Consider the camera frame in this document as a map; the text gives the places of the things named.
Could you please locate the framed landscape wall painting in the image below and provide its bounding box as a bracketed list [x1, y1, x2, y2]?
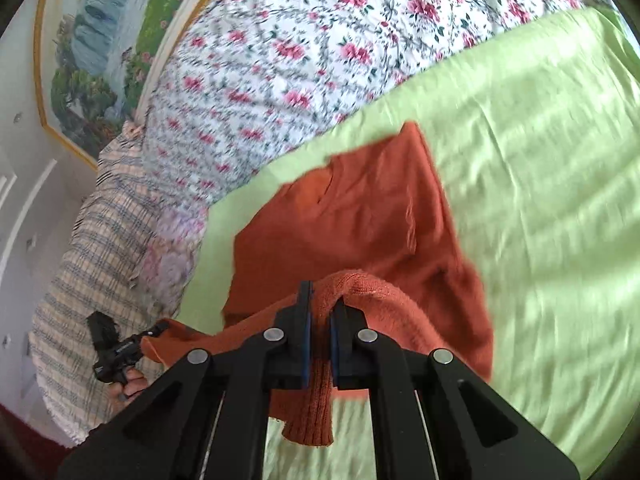
[34, 0, 241, 171]

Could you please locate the plaid bed sheet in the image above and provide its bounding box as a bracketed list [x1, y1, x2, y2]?
[31, 125, 211, 448]

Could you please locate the orange knit sweater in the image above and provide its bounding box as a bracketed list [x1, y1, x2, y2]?
[141, 121, 496, 447]

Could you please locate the light green bed sheet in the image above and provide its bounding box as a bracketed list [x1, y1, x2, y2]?
[177, 7, 640, 480]

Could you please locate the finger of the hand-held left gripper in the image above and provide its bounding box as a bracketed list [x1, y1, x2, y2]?
[141, 324, 170, 347]

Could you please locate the pink floral pillow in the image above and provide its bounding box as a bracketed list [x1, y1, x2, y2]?
[132, 205, 211, 316]

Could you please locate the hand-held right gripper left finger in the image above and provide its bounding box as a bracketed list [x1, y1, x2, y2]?
[57, 281, 314, 480]

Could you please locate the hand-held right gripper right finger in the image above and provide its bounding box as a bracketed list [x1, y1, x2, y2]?
[329, 300, 581, 480]

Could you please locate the white floral quilt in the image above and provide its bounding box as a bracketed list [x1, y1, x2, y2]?
[137, 0, 596, 211]

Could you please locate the person's left hand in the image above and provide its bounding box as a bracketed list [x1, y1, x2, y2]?
[112, 366, 150, 403]

